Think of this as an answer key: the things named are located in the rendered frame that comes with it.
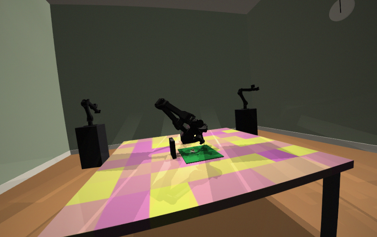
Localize green circuit board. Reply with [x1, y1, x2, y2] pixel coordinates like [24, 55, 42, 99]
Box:
[178, 145, 224, 164]

